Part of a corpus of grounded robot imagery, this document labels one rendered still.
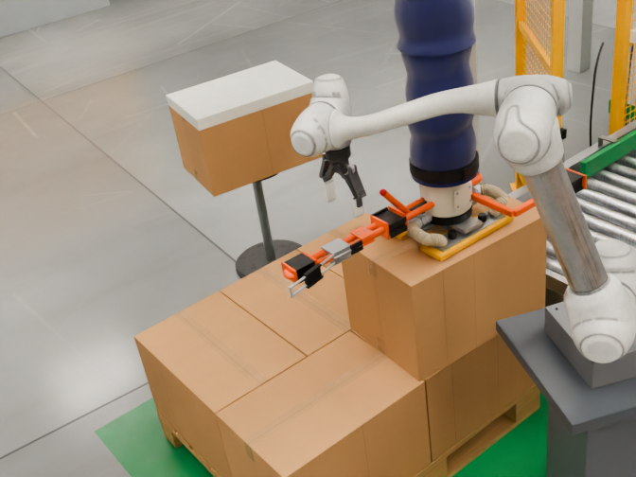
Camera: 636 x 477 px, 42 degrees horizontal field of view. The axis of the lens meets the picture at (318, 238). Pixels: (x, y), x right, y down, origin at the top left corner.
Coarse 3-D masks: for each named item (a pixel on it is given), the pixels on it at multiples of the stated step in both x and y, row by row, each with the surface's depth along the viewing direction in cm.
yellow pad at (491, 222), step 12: (480, 216) 278; (492, 216) 282; (504, 216) 281; (480, 228) 276; (492, 228) 277; (456, 240) 272; (468, 240) 272; (432, 252) 269; (444, 252) 268; (456, 252) 270
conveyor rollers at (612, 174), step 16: (624, 160) 389; (592, 176) 385; (608, 176) 378; (624, 176) 382; (592, 192) 367; (608, 192) 370; (624, 192) 364; (592, 208) 357; (608, 208) 355; (624, 208) 355; (592, 224) 348; (608, 224) 344; (624, 224) 346; (624, 240) 338; (560, 272) 323
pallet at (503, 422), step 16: (528, 400) 329; (160, 416) 343; (496, 416) 318; (512, 416) 330; (176, 432) 335; (480, 432) 328; (496, 432) 326; (192, 448) 326; (464, 448) 322; (480, 448) 321; (432, 464) 301; (448, 464) 316; (464, 464) 316
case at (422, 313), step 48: (384, 240) 283; (480, 240) 275; (528, 240) 284; (384, 288) 274; (432, 288) 265; (480, 288) 279; (528, 288) 294; (384, 336) 288; (432, 336) 274; (480, 336) 289
